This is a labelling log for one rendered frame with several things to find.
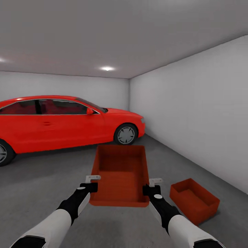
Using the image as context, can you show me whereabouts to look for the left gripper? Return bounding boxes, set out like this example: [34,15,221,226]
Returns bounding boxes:
[80,182,98,193]

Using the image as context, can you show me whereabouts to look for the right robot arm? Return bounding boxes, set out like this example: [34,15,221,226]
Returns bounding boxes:
[142,179,225,248]

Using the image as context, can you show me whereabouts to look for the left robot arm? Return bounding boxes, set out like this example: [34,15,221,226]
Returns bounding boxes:
[10,175,101,248]

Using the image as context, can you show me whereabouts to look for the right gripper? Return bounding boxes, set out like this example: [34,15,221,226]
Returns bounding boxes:
[142,184,161,196]

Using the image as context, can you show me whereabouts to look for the storage box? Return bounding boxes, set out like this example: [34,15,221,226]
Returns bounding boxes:
[89,144,150,207]
[170,178,220,226]

